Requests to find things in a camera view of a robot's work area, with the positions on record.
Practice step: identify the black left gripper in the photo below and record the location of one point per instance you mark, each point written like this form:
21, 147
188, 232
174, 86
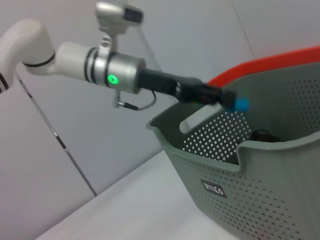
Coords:
165, 83

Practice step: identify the blue square toy plate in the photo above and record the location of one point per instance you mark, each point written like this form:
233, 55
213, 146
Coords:
242, 104

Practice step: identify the grey-green perforated storage bin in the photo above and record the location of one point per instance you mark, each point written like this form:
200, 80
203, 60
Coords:
262, 187

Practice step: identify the dark clay teapot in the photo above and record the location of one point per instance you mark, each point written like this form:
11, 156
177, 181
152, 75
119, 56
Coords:
263, 136

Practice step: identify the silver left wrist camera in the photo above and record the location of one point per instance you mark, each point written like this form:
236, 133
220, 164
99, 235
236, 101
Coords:
117, 15

